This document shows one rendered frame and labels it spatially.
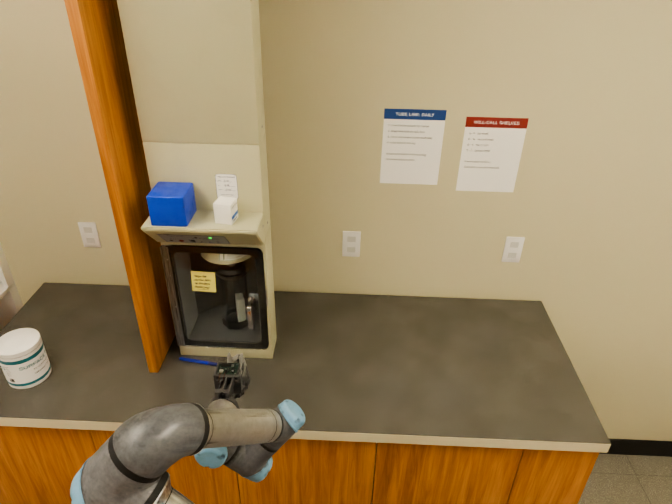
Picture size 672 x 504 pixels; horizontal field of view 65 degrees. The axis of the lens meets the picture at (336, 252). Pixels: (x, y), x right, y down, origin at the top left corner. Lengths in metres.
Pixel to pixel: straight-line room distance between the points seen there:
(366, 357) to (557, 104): 1.07
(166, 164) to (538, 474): 1.48
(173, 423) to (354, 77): 1.24
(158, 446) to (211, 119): 0.84
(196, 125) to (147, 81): 0.16
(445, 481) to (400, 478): 0.15
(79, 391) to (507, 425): 1.34
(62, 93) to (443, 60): 1.29
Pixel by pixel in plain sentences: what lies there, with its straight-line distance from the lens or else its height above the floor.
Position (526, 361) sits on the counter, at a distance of 1.99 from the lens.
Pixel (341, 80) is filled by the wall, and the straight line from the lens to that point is 1.83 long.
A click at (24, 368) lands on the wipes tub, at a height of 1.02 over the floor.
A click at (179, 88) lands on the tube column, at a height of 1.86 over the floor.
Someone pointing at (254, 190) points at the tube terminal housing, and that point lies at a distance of 1.52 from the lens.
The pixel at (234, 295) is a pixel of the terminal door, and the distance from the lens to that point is 1.71.
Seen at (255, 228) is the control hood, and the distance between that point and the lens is 1.46.
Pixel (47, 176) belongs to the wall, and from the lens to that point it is 2.26.
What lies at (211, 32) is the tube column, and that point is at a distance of 1.41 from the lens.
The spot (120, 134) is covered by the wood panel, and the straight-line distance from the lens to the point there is 1.55.
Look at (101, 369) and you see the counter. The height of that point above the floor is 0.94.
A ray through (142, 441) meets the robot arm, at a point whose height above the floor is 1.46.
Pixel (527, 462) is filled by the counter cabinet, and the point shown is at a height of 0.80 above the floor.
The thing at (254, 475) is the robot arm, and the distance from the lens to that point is 1.39.
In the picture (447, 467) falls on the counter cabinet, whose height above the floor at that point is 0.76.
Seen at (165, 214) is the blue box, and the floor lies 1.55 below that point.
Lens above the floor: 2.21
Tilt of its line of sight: 31 degrees down
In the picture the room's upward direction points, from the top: 1 degrees clockwise
